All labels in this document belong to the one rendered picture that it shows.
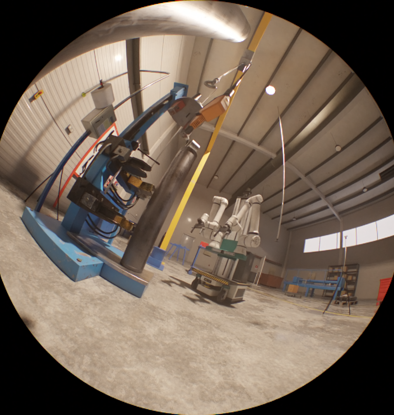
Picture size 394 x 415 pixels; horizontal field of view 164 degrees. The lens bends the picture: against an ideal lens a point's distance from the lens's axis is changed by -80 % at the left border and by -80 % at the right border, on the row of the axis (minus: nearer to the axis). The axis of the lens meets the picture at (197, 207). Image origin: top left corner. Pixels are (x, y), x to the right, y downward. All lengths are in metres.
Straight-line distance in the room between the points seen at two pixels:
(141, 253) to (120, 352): 0.81
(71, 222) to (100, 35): 1.48
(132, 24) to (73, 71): 2.76
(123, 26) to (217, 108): 0.55
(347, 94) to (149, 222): 6.15
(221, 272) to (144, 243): 1.44
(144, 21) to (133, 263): 1.22
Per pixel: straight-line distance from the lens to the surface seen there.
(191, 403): 0.56
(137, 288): 1.11
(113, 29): 0.20
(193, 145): 1.61
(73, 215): 1.55
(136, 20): 0.21
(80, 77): 3.03
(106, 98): 1.88
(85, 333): 0.63
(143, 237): 1.14
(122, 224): 1.52
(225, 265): 2.24
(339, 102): 5.84
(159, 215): 1.17
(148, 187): 1.53
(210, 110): 0.66
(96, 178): 1.20
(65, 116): 2.94
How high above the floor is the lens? 0.46
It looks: 20 degrees up
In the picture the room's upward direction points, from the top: 23 degrees clockwise
